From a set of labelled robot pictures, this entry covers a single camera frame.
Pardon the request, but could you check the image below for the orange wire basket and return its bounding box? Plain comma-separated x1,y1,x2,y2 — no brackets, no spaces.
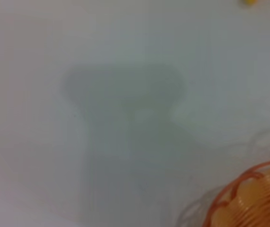
204,155,270,227

